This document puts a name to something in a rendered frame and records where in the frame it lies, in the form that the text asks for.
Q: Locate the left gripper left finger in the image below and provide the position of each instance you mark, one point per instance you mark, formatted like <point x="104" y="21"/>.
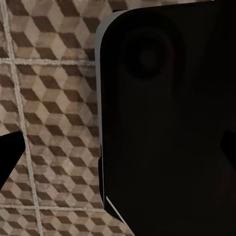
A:
<point x="12" y="146"/>

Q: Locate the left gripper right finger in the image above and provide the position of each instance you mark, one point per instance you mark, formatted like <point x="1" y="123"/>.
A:
<point x="228" y="146"/>

